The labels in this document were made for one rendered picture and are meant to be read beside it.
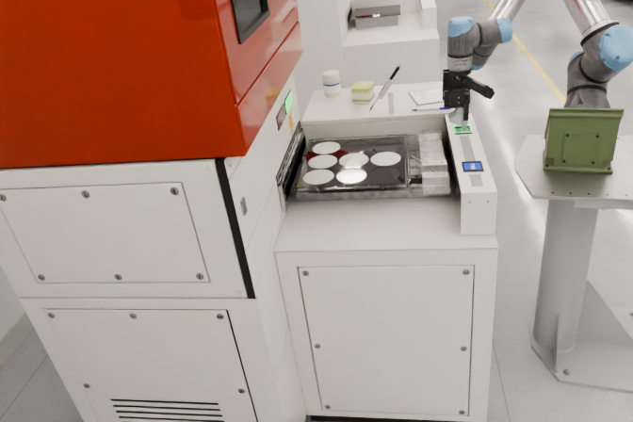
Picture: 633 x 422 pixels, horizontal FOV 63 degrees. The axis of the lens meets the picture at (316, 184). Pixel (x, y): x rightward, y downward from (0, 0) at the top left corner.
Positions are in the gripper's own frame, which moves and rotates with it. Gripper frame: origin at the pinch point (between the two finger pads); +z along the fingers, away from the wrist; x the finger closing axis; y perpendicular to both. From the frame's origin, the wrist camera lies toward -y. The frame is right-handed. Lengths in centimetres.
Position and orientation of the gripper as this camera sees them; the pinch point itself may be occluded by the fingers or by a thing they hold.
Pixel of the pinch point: (464, 126)
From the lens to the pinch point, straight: 178.6
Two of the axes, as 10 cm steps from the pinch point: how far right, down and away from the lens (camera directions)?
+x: -1.3, 5.0, -8.6
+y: -9.8, 0.4, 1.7
